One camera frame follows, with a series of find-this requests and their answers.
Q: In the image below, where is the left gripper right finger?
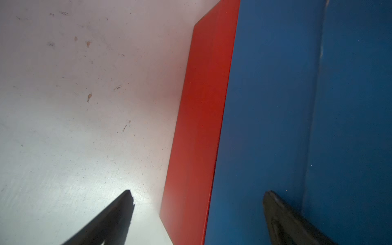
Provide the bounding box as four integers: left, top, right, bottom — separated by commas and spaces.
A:
263, 190, 336, 245

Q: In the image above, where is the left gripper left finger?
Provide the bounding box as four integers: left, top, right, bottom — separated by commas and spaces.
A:
64, 190, 135, 245

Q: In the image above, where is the blue shoebox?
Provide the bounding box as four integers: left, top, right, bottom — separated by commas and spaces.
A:
205, 1, 392, 245

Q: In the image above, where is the red shoebox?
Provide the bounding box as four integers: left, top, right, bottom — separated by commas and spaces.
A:
160, 1, 240, 245

